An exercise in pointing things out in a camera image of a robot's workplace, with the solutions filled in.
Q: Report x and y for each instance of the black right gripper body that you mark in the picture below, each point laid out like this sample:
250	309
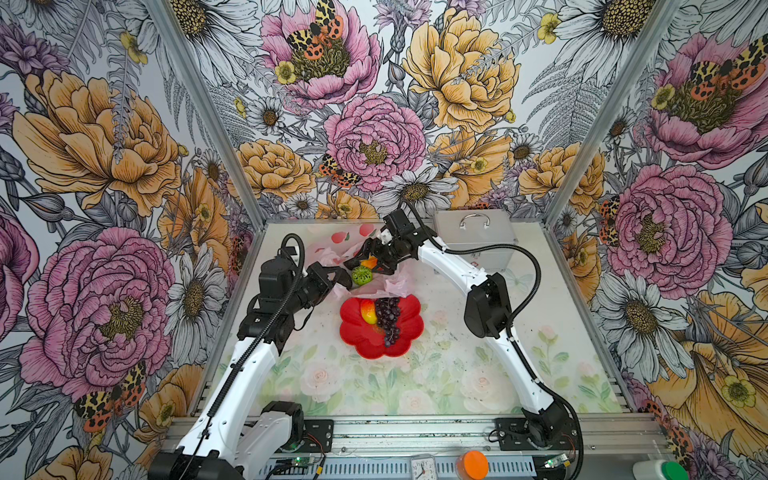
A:
393	251

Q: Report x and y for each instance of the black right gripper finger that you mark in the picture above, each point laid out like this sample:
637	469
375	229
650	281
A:
384	266
370	247

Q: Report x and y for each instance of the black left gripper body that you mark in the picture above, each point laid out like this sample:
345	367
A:
314	287

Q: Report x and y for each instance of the red chili pepper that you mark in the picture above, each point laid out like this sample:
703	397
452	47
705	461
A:
370	263

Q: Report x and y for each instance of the green spiky round fruit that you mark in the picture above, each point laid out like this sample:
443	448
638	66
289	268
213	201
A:
361	275

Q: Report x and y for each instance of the pink plastic bag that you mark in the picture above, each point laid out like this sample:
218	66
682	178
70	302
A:
335	243

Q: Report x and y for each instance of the red yellow peach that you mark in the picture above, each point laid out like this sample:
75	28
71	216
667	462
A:
368	311

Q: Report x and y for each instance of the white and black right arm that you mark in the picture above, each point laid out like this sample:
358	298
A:
488	315

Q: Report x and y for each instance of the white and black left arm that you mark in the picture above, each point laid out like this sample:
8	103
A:
220	445

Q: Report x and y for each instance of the dark grape bunch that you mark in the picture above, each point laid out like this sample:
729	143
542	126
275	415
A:
388	312

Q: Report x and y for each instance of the silver metal case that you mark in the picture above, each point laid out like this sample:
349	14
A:
470	229

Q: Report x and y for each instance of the red flower-shaped plate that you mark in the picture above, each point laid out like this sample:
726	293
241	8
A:
368	340

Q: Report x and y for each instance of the small white timer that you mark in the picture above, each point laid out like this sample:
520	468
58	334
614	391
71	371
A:
423	468

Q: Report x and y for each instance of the orange round button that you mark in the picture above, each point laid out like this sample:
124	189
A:
472	465

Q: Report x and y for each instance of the green capped white bottle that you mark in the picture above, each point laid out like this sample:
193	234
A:
659	470

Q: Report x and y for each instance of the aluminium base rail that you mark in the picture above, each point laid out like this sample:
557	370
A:
380	447

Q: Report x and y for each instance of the aluminium corner post left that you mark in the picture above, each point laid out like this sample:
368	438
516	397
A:
184	60

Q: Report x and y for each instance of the aluminium corner post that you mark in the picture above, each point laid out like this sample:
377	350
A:
184	60
660	19

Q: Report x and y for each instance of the aluminium corner post right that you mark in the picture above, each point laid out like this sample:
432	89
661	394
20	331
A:
660	19

